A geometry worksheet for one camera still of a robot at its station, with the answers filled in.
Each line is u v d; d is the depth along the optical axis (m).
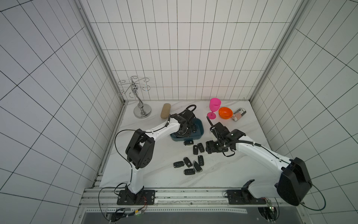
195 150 0.90
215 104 1.00
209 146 0.74
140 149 0.50
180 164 0.83
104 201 0.75
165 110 1.10
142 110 1.12
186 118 0.72
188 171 0.81
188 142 0.94
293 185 0.40
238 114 1.07
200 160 0.85
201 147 0.90
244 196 0.66
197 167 0.84
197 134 1.00
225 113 1.07
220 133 0.64
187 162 0.85
